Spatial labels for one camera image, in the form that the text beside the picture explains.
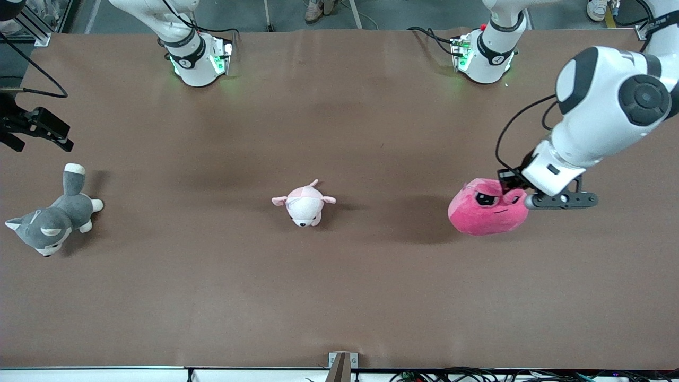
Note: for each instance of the aluminium frame profile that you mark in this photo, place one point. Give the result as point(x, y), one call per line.
point(40, 36)
point(643, 33)

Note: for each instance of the round dark pink plush toy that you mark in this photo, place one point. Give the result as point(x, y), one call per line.
point(482, 215)

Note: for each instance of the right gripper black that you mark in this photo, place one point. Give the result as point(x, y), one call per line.
point(11, 119)

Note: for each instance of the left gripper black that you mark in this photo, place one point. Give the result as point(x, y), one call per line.
point(513, 179)

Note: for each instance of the light pink pig plush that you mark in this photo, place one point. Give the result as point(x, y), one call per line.
point(303, 207)

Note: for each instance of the grey white husky plush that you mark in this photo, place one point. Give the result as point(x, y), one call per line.
point(53, 220)

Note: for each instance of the metal table edge bracket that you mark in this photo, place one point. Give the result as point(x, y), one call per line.
point(353, 359)

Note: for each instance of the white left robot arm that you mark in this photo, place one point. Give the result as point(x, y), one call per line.
point(599, 122)

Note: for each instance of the white shoe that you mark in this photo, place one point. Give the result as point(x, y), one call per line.
point(597, 9)

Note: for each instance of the brown camera post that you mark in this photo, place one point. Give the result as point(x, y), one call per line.
point(339, 371)

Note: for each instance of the grey stand leg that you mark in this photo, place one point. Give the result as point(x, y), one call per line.
point(269, 18)
point(355, 16)

